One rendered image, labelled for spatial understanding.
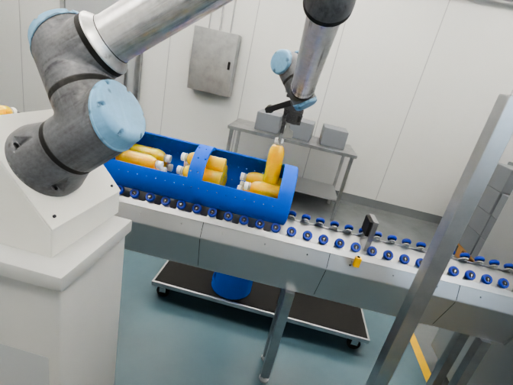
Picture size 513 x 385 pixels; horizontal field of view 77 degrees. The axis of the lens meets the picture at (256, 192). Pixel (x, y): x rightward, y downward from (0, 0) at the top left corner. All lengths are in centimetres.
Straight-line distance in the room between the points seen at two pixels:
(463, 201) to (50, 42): 126
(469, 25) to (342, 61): 155
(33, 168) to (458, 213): 126
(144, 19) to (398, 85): 437
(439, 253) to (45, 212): 123
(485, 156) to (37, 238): 130
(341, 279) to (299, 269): 20
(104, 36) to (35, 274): 55
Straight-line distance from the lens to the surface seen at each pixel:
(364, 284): 165
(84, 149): 81
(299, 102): 125
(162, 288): 245
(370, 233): 161
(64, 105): 83
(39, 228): 91
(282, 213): 144
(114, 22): 85
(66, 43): 87
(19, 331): 107
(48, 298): 94
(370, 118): 493
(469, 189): 129
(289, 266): 157
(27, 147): 89
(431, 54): 507
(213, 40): 477
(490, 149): 128
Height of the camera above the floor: 162
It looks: 21 degrees down
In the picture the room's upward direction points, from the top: 13 degrees clockwise
